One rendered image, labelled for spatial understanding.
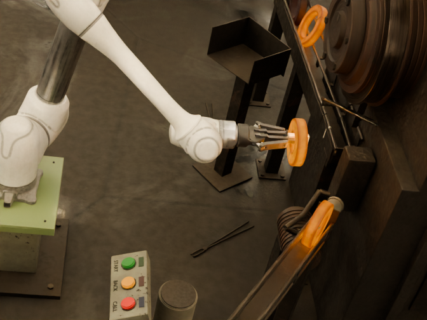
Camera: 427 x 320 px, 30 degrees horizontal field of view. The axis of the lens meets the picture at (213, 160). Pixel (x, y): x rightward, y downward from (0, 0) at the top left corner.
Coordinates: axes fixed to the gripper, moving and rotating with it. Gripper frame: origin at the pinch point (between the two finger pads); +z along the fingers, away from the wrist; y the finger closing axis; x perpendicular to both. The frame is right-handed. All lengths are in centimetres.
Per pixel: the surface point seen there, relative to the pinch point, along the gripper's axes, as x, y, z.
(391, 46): 35.0, -3.6, 22.4
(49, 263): -78, -11, -80
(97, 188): -81, -57, -64
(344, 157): -7.6, -0.8, 17.4
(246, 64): -24, -75, -5
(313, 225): -9.1, 29.7, 2.3
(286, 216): -32.8, 2.9, 2.0
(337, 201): -15.6, 12.3, 14.4
